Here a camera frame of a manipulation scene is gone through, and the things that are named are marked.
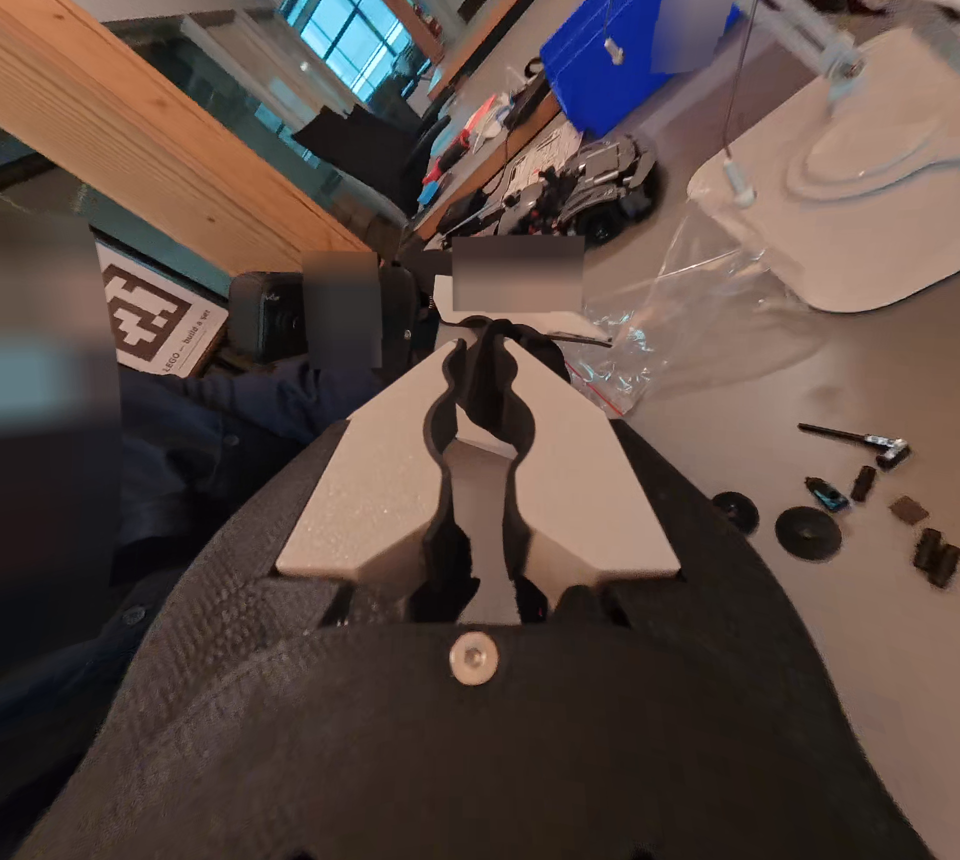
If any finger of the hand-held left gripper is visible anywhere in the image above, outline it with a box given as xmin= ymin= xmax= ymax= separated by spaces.
xmin=433 ymin=275 xmax=614 ymax=349
xmin=453 ymin=416 xmax=520 ymax=461

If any red handled tool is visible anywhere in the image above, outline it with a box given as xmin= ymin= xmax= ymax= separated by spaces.
xmin=426 ymin=128 xmax=475 ymax=188

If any white sticker sheet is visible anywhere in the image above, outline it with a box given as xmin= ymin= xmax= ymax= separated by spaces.
xmin=498 ymin=125 xmax=586 ymax=195

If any white book stand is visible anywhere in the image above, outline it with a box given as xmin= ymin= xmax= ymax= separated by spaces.
xmin=600 ymin=0 xmax=960 ymax=315

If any partly built lego car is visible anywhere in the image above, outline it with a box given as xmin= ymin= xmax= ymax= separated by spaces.
xmin=438 ymin=132 xmax=663 ymax=251

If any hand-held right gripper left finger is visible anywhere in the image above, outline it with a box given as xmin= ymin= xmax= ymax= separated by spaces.
xmin=273 ymin=338 xmax=481 ymax=606

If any small blue plastic part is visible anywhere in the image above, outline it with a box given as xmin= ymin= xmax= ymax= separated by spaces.
xmin=418 ymin=125 xmax=453 ymax=207

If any black office chair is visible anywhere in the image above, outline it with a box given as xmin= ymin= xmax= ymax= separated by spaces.
xmin=292 ymin=102 xmax=451 ymax=218

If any pile of small lego pieces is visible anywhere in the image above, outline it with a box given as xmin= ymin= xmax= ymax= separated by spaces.
xmin=708 ymin=470 xmax=960 ymax=591

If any framed tag sign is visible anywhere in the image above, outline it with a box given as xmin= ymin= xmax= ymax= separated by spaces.
xmin=93 ymin=241 xmax=230 ymax=377

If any wooden support post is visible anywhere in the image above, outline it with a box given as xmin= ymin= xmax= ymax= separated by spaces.
xmin=0 ymin=0 xmax=376 ymax=291

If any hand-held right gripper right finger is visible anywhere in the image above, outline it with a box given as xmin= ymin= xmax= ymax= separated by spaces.
xmin=501 ymin=337 xmax=684 ymax=612

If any white folded paper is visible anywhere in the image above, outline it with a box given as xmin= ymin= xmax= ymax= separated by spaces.
xmin=465 ymin=93 xmax=513 ymax=143

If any clear bag of lego parts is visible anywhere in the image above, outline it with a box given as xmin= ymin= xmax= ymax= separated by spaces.
xmin=562 ymin=200 xmax=820 ymax=420

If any person's left forearm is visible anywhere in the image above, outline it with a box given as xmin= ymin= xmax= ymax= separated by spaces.
xmin=150 ymin=357 xmax=384 ymax=445

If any blue plastic bin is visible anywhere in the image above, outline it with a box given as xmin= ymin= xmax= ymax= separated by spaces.
xmin=540 ymin=0 xmax=744 ymax=137

